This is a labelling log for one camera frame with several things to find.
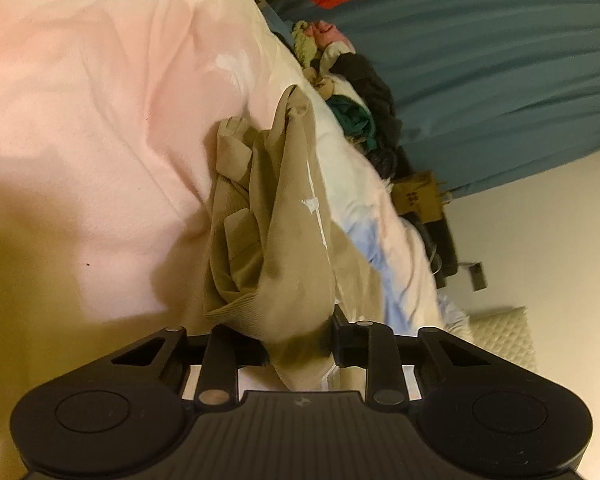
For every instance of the wide blue curtain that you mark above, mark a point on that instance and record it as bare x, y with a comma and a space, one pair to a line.
480, 70

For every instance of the cream quilted pillow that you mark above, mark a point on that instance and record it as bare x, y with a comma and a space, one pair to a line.
505, 335

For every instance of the light blue cloth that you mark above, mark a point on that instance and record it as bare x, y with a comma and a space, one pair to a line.
282, 20

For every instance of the tan printed t-shirt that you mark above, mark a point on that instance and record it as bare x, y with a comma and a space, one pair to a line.
285, 220

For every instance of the green garment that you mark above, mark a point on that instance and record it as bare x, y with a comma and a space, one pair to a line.
355, 117

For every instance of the pale yellow fluffy towel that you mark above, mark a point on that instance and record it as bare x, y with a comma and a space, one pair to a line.
304, 42

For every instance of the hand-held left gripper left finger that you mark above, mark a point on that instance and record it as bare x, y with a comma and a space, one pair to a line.
252, 355

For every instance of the pile of mixed clothes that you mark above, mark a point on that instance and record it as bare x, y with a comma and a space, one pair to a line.
375, 90

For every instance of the yellow paper bag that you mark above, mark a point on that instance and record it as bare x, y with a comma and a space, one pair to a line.
422, 200

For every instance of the pink garment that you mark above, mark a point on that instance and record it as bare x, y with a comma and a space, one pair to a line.
327, 35

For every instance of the white garment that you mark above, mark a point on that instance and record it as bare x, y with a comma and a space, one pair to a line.
330, 57

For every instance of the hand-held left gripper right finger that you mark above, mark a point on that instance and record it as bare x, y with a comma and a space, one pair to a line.
336, 345

